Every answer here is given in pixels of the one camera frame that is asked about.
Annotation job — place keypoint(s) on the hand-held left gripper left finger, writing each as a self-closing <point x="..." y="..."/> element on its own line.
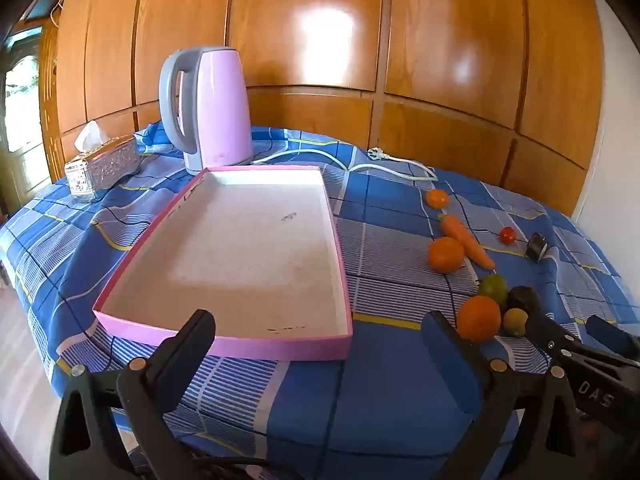
<point x="192" y="345"/>

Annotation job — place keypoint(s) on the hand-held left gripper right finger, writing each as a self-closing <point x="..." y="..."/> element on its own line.
<point x="450" y="360"/>

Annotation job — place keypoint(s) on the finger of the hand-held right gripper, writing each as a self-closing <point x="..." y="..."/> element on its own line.
<point x="547" y="335"/>
<point x="612" y="337"/>

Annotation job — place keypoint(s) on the small yellow-green fruit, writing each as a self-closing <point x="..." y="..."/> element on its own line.
<point x="515" y="321"/>

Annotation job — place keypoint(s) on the dark avocado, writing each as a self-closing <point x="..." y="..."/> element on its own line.
<point x="522" y="299"/>

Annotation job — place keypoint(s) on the large orange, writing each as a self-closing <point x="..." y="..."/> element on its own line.
<point x="446" y="255"/>
<point x="479" y="318"/>

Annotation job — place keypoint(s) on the green mango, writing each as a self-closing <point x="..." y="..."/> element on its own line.
<point x="492" y="285"/>

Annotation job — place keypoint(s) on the cut eggplant piece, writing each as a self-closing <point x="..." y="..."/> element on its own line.
<point x="537" y="246"/>

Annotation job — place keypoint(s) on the pink shallow cardboard box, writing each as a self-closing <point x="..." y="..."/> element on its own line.
<point x="250" y="250"/>

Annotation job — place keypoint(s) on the orange carrot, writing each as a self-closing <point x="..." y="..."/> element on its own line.
<point x="465" y="237"/>

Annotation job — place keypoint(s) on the blue plaid cloth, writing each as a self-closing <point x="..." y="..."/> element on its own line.
<point x="390" y="410"/>

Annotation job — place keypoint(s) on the red tomato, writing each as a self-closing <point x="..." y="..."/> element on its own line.
<point x="507" y="235"/>

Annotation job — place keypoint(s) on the small orange tangerine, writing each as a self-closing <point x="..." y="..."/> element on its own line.
<point x="437" y="198"/>

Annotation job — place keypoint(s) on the silver patterned tissue box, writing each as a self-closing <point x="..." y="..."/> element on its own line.
<point x="105" y="167"/>

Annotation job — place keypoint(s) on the white tissue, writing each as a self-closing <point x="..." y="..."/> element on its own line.
<point x="91" y="135"/>

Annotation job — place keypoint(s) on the pink electric kettle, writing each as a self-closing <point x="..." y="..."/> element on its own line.
<point x="220" y="110"/>

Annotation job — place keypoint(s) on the wooden panelled wardrobe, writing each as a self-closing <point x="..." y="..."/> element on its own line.
<point x="300" y="35"/>

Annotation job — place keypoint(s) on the window with wooden frame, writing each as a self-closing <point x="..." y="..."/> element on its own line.
<point x="25" y="110"/>

